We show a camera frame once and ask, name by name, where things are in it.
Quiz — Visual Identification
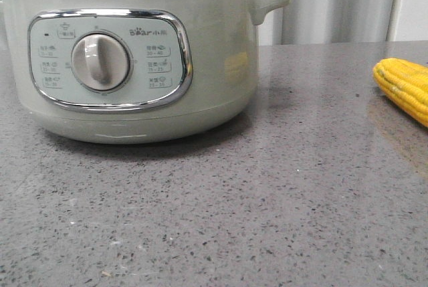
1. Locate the grey pleated curtain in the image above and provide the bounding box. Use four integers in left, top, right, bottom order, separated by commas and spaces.
247, 0, 428, 46

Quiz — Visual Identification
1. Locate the pale green electric cooking pot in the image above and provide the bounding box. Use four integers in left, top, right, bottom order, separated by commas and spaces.
2, 0, 291, 144

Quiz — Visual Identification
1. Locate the yellow knitted corn cob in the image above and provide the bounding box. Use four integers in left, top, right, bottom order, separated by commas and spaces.
372, 58, 427, 127

